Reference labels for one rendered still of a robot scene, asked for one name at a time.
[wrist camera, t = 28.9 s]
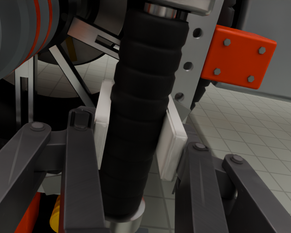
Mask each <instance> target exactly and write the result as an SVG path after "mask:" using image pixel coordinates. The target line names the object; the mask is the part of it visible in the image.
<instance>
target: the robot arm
mask: <svg viewBox="0 0 291 233"><path fill-rule="evenodd" d="M112 86H113V82H112V81H111V80H107V79H104V80H103V81H102V86H101V90H100V95H99V99H98V104H97V108H91V107H86V106H80V107H78V108H76V109H72V110H70V111H69V115H68V122H67V129H66V130H62V131H51V127H50V126H49V125H48V124H46V123H42V122H30V123H27V124H25V125H24V126H23V127H22V128H21V129H20V130H19V131H18V132H17V133H16V134H15V135H14V136H13V137H12V138H11V139H10V141H9V142H8V143H7V144H6V145H5V146H4V147H3V148H2V149H1V150H0V233H14V232H15V230H16V228H17V227H18V225H19V223H20V221H21V220H22V218H23V216H24V214H25V212H26V210H27V208H28V207H29V205H30V203H31V201H32V200H33V198H34V196H35V194H36V193H37V191H38V189H39V187H40V185H41V184H42V182H43V180H44V178H45V176H46V175H47V171H51V170H61V195H60V212H59V229H58V233H112V232H111V229H110V228H106V224H105V217H104V210H103V200H102V193H101V186H100V179H99V172H98V170H100V167H101V162H102V157H103V151H104V146H105V141H106V136H107V131H108V126H109V116H110V107H111V100H110V95H111V89H112ZM156 153H157V159H158V167H159V172H160V178H161V179H162V181H166V182H172V181H174V179H175V176H176V173H177V175H178V176H177V179H176V183H175V186H174V189H173V191H172V194H174V192H175V233H291V216H290V214H289V213H288V212H287V211H286V209H285V208H284V207H283V206H282V204H281V203H280V202H279V200H278V199H277V198H276V197H275V195H274V194H273V193H272V192H271V191H270V189H269V188H268V187H267V186H266V184H265V183H264V182H263V181H262V179H261V178H260V177H259V175H258V174H257V173H256V172H255V170H254V169H253V168H252V167H251V165H250V164H249V163H248V161H246V160H245V159H244V158H242V157H241V156H238V155H237V154H226V155H225V157H224V159H220V158H217V157H214V156H212V153H211V150H210V148H208V147H207V146H206V145H204V144H202V143H200V140H199V138H198V137H197V134H196V132H195V130H194V128H192V127H191V126H190V125H189V124H183V123H182V122H181V120H180V117H179V115H178V112H177V110H176V107H175V104H174V102H173V99H172V97H171V94H170V95H169V104H168V107H167V110H166V113H165V115H164V116H163V125H162V128H161V131H160V135H159V136H158V142H157V146H156ZM236 194H237V197H236Z"/></svg>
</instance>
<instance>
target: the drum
mask: <svg viewBox="0 0 291 233"><path fill-rule="evenodd" d="M59 17H60V7H59V0H0V79H2V78H4V77H5V76H7V75H8V74H9V73H11V72H12V71H14V70H15V69H17V68H18V67H19V66H21V65H22V64H23V63H24V62H26V61H27V60H29V59H30V58H32V57H33V56H34V55H35V54H37V53H38V52H39V51H41V50H42V49H43V48H45V47H46V46H47V45H48V43H49V42H50V41H51V39H52V38H53V36H54V34H55V32H56V29H57V26H58V23H59Z"/></svg>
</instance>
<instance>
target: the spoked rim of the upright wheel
mask: <svg viewBox="0 0 291 233"><path fill-rule="evenodd" d="M59 7H60V17H59V23H58V26H57V29H56V32H55V34H54V36H53V38H52V39H51V41H50V42H49V43H48V45H47V46H46V47H45V48H43V49H42V50H41V51H39V52H38V53H37V54H35V55H34V56H33V57H32V58H30V59H29V60H27V61H26V62H24V63H23V64H22V65H21V66H19V67H18V68H17V69H15V70H14V85H13V84H11V83H9V82H8V81H6V80H4V79H0V144H1V145H6V144H7V143H8V142H9V141H10V139H11V138H12V137H13V136H14V135H15V134H16V133H17V132H18V131H19V130H20V129H21V128H22V127H23V126H24V125H25V124H27V123H30V122H42V123H46V124H48V125H49V126H50V127H51V131H62V130H66V129H67V122H68V115H69V111H70V110H72V109H76V108H78V107H80V106H86V107H91V108H97V104H98V99H99V95H100V92H97V93H94V94H91V92H90V90H89V89H88V87H87V86H86V84H85V83H84V81H83V80H82V78H81V76H80V75H79V73H78V71H77V70H76V68H75V66H74V65H73V64H72V62H71V60H70V59H69V57H68V56H67V54H66V52H65V51H64V49H63V48H62V46H61V43H62V42H64V41H65V40H66V39H67V38H68V37H72V38H74V39H76V40H78V41H80V42H82V43H84V44H86V45H88V46H90V47H92V48H94V49H97V50H99V51H101V52H103V53H105V54H107V55H109V56H111V57H113V58H115V59H117V60H119V56H118V52H119V50H117V49H115V48H113V47H111V46H109V45H107V44H105V43H103V42H101V41H99V40H97V39H96V38H97V36H99V37H101V38H103V39H105V40H107V41H109V42H111V43H113V44H115V45H117V46H120V42H121V39H122V37H120V36H118V35H116V34H114V33H112V32H110V31H108V30H106V29H104V28H102V27H100V26H98V25H96V24H94V23H92V22H90V21H88V20H86V19H84V18H82V17H81V16H80V14H81V0H59ZM62 13H66V14H67V15H68V17H67V21H63V20H62V18H61V14H62ZM47 51H49V52H50V53H51V55H52V56H53V58H54V59H55V61H56V62H57V64H58V65H59V67H60V68H61V70H62V71H63V73H64V75H65V76H66V78H67V79H68V81H69V82H70V84H71V85H72V87H73V88H74V90H75V91H76V93H77V95H78V96H79V97H76V98H55V97H48V96H43V95H39V94H37V63H38V54H40V53H44V52H47ZM25 77H26V78H27V91H26V90H25Z"/></svg>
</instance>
